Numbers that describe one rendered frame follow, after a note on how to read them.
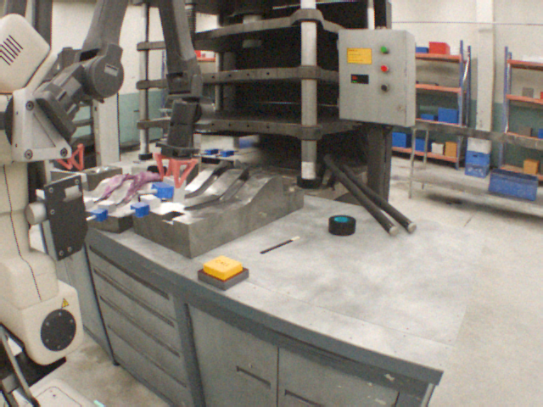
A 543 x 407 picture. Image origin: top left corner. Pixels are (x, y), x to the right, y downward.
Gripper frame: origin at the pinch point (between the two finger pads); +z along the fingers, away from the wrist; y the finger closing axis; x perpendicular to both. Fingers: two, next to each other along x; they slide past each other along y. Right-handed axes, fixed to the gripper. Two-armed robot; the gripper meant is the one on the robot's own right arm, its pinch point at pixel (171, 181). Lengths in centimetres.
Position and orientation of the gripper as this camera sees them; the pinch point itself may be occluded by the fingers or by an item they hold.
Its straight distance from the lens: 92.1
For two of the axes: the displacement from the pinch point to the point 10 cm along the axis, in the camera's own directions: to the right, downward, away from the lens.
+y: -7.9, -3.0, 5.3
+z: -1.9, 9.5, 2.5
